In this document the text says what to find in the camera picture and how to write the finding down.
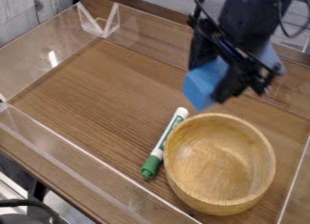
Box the clear acrylic corner bracket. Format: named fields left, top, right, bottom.
left=76, top=3, right=120, bottom=39

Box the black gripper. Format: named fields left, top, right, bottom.
left=187, top=0, right=283, bottom=103

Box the clear acrylic tray wall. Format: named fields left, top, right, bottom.
left=0, top=94, right=202, bottom=224

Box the black cable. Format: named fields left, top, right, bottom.
left=0, top=199, right=59, bottom=224

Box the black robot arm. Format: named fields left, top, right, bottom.
left=183, top=0, right=291, bottom=110

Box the blue foam block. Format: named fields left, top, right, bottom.
left=183, top=43, right=284, bottom=111

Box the light wooden bowl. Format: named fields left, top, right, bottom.
left=163, top=112, right=276, bottom=216

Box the green white marker pen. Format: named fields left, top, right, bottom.
left=140, top=107, right=188, bottom=180

